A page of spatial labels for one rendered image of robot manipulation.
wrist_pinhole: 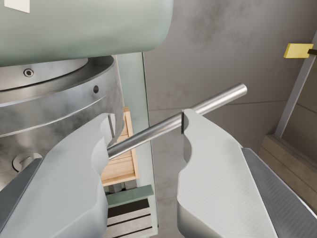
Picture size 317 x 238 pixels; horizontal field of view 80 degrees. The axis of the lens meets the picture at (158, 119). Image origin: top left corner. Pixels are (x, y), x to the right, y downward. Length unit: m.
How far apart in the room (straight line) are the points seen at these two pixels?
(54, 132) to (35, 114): 0.03
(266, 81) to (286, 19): 0.53
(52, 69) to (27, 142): 0.10
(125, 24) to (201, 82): 1.55
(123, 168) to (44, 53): 0.61
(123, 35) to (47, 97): 0.11
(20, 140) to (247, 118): 2.09
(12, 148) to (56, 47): 0.13
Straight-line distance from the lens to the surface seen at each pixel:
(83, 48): 0.21
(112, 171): 0.78
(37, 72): 0.29
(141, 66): 0.95
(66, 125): 0.27
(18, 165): 0.29
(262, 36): 1.93
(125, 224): 0.89
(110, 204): 0.86
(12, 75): 0.29
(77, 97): 0.27
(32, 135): 0.27
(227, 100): 0.19
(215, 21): 1.67
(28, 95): 0.26
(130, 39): 0.21
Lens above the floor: 1.45
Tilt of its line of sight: 57 degrees down
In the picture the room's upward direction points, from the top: 152 degrees clockwise
